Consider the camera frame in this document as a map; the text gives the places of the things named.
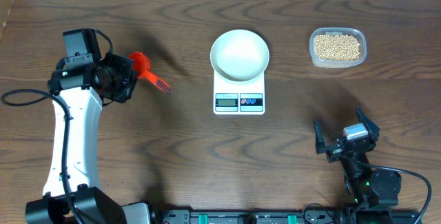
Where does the white digital kitchen scale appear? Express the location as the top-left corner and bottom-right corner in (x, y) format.
(213, 72), (266, 115)

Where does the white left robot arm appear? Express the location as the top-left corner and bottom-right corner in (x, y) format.
(25, 52), (152, 223)

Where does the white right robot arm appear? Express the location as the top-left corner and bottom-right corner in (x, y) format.
(314, 107), (427, 223)

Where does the red plastic measuring scoop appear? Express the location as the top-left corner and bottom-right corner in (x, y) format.
(129, 52), (172, 94)

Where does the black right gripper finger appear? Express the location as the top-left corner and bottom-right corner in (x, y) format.
(356, 106), (380, 141)
(314, 120), (327, 154)

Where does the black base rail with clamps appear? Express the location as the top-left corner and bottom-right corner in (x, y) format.
(150, 207), (422, 224)

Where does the beige plastic bowl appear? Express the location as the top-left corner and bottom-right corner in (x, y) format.
(209, 30), (270, 82)

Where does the clear container of soybeans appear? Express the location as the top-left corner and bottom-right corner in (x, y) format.
(309, 28), (367, 69)

